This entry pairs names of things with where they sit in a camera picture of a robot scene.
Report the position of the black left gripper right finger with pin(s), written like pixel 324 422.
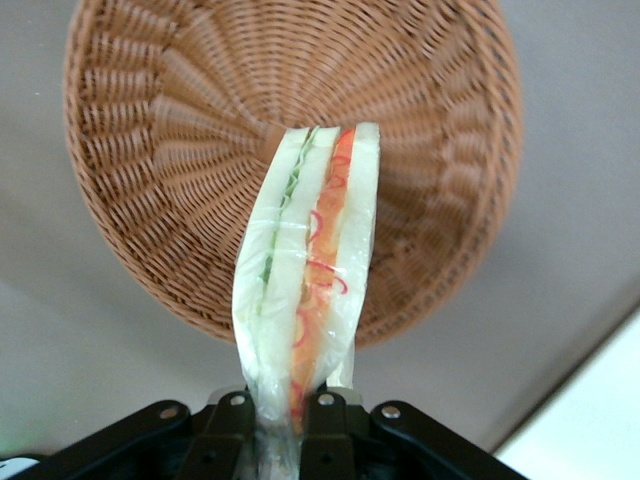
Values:
pixel 400 445

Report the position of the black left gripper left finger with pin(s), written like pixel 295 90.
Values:
pixel 150 445

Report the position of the plastic-wrapped triangle sandwich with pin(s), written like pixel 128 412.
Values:
pixel 300 260

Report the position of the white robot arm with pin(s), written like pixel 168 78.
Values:
pixel 15 469

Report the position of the white rectangular plastic tray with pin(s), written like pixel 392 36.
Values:
pixel 590 415

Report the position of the brown round wicker basket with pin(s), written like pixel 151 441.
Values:
pixel 200 150

